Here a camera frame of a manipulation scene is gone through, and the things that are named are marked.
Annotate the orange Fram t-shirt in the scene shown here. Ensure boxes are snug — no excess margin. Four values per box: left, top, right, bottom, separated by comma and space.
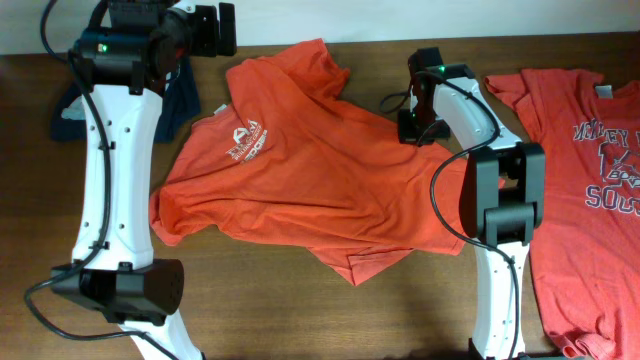
149, 39, 466, 285

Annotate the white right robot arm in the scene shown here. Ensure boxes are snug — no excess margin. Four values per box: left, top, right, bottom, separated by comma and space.
398, 47, 546, 359

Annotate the dark navy folded garment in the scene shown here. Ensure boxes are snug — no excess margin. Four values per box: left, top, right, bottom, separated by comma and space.
49, 58, 201, 143

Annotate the light grey folded shirt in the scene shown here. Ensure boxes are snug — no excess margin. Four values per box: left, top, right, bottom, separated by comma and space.
61, 97, 86, 121

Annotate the red soccer t-shirt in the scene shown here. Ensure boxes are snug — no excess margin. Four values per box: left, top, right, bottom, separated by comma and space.
485, 69, 639, 359

